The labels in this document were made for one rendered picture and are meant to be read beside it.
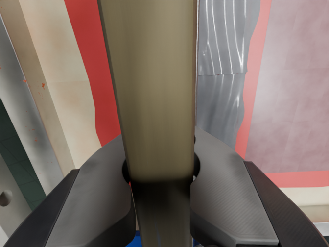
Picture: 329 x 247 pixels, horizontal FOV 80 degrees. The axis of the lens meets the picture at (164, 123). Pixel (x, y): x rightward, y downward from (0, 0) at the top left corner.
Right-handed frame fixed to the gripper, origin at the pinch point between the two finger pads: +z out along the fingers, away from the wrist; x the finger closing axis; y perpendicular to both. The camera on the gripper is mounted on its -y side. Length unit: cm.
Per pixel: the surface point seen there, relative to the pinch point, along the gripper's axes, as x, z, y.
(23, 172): -116, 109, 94
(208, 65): 5.6, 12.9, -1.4
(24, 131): -17.5, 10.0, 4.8
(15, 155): -115, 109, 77
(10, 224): -21.8, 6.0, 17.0
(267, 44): 12.5, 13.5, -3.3
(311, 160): 22.9, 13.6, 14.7
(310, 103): 19.8, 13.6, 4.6
